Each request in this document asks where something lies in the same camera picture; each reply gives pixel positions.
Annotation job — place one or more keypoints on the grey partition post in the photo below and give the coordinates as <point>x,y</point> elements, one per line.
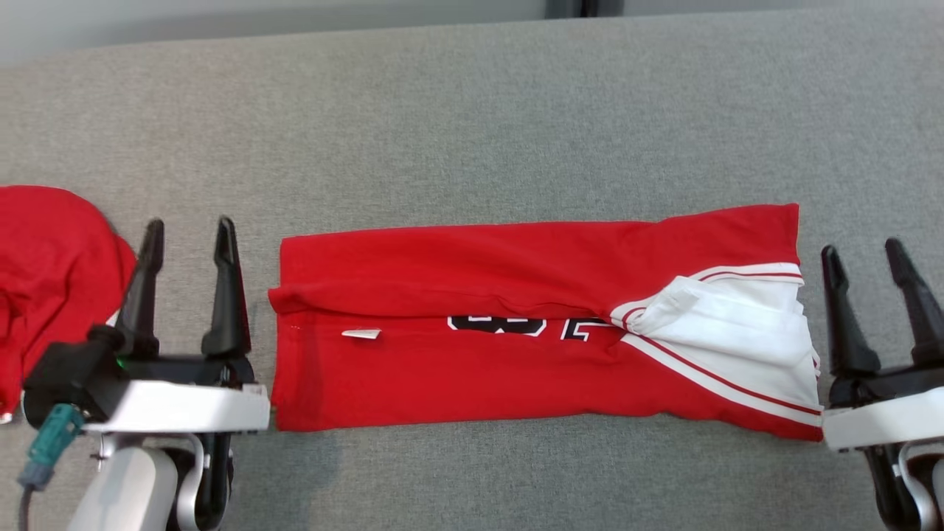
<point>582,7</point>

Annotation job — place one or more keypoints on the red jersey with white trim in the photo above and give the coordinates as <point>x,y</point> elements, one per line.
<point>457,273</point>

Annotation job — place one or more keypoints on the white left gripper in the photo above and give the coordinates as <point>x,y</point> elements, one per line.
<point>184,409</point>

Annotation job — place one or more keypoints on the red shorts with white stripe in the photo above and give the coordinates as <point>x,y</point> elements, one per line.
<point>51,258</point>

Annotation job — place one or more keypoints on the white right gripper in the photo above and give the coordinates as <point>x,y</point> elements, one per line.
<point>885,420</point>

